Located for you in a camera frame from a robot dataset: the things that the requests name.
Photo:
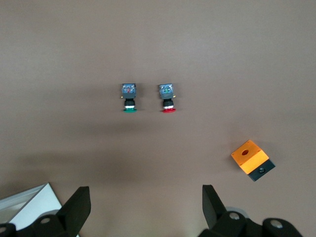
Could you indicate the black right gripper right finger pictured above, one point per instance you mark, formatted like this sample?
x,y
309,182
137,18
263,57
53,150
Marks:
x,y
214,212

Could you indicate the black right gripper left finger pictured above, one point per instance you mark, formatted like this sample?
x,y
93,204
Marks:
x,y
76,209

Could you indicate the white drawer cabinet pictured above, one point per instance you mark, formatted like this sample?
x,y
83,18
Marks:
x,y
32,205

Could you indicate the yellow and black button box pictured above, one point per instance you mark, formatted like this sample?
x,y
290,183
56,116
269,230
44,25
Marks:
x,y
249,159

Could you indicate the green push button switch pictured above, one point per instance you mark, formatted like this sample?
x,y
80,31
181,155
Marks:
x,y
129,91

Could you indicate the red push button switch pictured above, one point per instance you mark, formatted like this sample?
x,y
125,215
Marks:
x,y
166,91

